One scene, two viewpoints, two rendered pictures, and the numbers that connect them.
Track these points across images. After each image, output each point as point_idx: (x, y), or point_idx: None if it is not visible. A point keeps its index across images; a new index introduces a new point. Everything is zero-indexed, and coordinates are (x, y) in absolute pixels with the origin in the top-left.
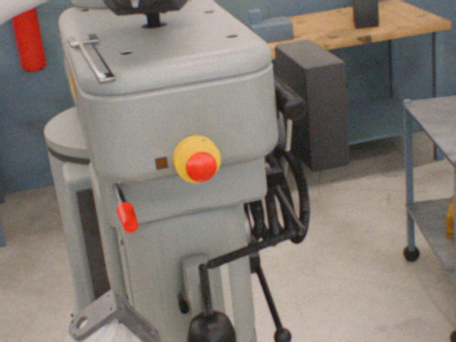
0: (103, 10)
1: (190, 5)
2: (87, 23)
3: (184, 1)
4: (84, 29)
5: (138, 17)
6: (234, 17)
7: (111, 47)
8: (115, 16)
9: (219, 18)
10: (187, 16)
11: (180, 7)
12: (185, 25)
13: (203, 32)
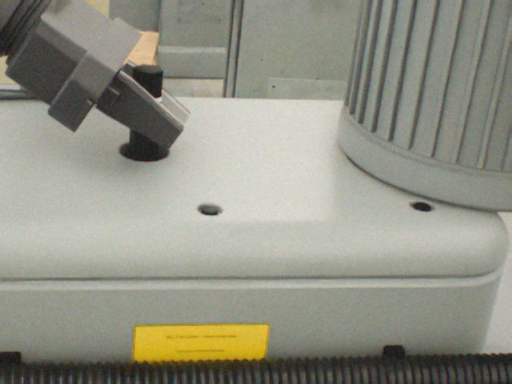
0: (338, 124)
1: (301, 198)
2: (233, 107)
3: (61, 117)
4: (181, 101)
5: (232, 144)
6: (138, 233)
7: (15, 109)
8: (264, 128)
9: (127, 210)
10: (185, 184)
11: (65, 126)
12: (102, 173)
13: (12, 182)
